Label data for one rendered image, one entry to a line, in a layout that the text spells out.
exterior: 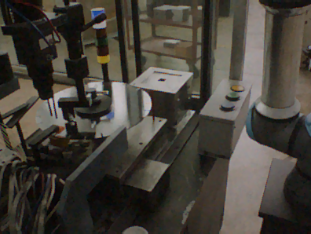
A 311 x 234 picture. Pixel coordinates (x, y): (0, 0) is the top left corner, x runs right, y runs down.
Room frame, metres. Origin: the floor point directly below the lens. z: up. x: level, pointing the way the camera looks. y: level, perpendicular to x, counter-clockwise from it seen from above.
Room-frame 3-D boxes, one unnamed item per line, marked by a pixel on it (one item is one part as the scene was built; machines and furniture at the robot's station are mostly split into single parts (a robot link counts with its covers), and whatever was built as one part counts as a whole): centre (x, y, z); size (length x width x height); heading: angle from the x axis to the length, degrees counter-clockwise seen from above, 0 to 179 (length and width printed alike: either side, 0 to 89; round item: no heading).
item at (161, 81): (1.08, -0.02, 0.82); 0.18 x 0.18 x 0.15; 64
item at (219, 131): (0.93, -0.23, 0.82); 0.28 x 0.11 x 0.15; 154
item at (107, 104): (0.81, 0.18, 0.96); 0.11 x 0.11 x 0.03
